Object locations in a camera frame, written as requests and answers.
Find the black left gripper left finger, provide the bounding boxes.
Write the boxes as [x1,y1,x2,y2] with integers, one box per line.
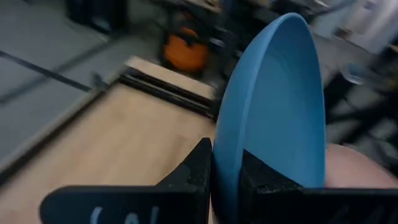
[40,138,213,224]

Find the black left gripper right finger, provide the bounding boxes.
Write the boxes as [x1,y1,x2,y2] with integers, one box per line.
[236,149,398,224]

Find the teal plate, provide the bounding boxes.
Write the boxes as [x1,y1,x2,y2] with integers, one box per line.
[212,12,326,224]

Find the pale pink plate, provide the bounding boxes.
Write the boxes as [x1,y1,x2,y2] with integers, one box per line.
[325,142,398,190]

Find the orange round object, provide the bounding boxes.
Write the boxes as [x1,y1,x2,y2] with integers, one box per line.
[163,26,210,73]

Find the black metal table frame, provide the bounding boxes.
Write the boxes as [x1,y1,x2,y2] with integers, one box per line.
[0,67,218,187]

